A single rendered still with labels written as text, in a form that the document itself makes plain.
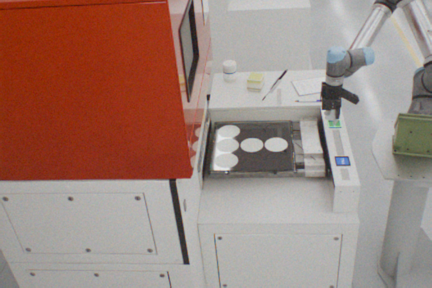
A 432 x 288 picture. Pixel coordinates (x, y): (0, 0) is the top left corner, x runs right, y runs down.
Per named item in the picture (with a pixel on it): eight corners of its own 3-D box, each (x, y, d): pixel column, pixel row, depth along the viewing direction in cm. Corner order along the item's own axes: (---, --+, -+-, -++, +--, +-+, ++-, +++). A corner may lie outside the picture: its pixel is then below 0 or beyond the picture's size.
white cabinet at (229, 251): (213, 341, 236) (197, 225, 190) (225, 202, 315) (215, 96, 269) (347, 345, 229) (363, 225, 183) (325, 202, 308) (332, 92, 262)
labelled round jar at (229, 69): (223, 82, 250) (222, 66, 245) (224, 76, 256) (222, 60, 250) (236, 82, 249) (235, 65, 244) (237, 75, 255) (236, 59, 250)
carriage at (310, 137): (305, 177, 202) (305, 171, 201) (299, 126, 232) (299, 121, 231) (324, 177, 202) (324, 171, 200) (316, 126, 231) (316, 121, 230)
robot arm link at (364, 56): (362, 52, 205) (337, 56, 204) (373, 42, 194) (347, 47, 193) (367, 69, 204) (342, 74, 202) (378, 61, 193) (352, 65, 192)
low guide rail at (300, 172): (209, 178, 211) (208, 172, 210) (209, 175, 213) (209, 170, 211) (325, 177, 206) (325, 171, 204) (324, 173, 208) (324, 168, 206)
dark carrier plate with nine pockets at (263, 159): (210, 171, 204) (210, 170, 203) (216, 125, 232) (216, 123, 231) (292, 170, 200) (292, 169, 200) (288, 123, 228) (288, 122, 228)
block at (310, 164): (305, 170, 201) (305, 164, 200) (305, 165, 204) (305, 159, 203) (324, 170, 201) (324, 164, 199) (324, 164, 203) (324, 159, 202)
